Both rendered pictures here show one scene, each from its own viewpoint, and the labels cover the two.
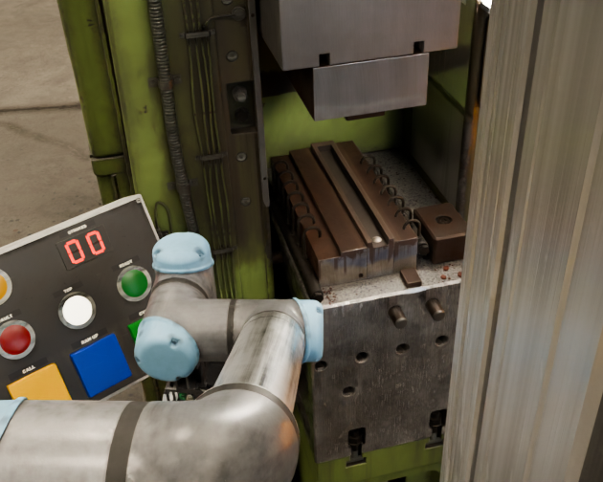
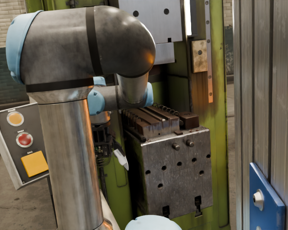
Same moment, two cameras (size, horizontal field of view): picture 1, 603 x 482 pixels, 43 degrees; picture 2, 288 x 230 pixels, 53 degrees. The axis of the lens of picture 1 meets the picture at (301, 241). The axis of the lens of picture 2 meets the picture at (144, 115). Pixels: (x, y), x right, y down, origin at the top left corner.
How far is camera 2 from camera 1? 49 cm
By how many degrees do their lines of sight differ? 21
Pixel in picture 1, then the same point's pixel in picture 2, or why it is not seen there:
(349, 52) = not seen: hidden behind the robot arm
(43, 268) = (36, 114)
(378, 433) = (174, 208)
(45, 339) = (37, 141)
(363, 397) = (166, 189)
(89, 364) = not seen: hidden behind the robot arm
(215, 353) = (111, 101)
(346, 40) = not seen: hidden behind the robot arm
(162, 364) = (90, 105)
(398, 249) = (172, 122)
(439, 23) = (175, 31)
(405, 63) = (165, 45)
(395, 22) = (160, 30)
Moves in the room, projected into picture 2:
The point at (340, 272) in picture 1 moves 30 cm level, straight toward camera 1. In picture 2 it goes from (151, 132) to (158, 155)
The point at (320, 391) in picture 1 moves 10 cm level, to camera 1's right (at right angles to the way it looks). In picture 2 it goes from (148, 185) to (168, 182)
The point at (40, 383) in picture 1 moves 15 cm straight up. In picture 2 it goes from (34, 157) to (26, 117)
